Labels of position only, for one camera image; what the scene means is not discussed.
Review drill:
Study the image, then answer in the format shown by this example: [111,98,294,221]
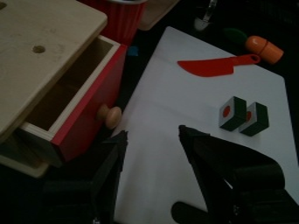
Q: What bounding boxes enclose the light wooden board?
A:
[136,0,183,32]

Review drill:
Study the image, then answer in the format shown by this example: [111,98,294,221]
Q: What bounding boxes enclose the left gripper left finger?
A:
[42,129,130,224]

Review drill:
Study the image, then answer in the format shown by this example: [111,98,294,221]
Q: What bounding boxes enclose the red drawer with wooden knob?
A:
[19,34,130,169]

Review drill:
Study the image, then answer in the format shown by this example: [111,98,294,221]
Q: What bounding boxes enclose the small blue piece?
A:
[126,45,142,59]

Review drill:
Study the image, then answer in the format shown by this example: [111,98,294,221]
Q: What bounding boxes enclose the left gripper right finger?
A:
[178,124,299,224]

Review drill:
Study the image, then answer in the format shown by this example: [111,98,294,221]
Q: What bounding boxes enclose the white cutting board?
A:
[111,25,299,224]

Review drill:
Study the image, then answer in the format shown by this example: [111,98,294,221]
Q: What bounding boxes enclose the red toy knife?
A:
[176,53,263,79]

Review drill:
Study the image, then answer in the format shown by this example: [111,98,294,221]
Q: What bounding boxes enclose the orange toy carrot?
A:
[243,34,286,66]

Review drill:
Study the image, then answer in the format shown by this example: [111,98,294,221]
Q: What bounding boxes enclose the red plastic cup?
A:
[79,0,150,47]

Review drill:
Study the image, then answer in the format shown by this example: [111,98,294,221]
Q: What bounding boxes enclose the dark green carrot top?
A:
[223,27,250,45]

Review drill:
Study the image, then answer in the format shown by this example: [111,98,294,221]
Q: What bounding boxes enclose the light wooden drawer box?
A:
[0,0,110,179]

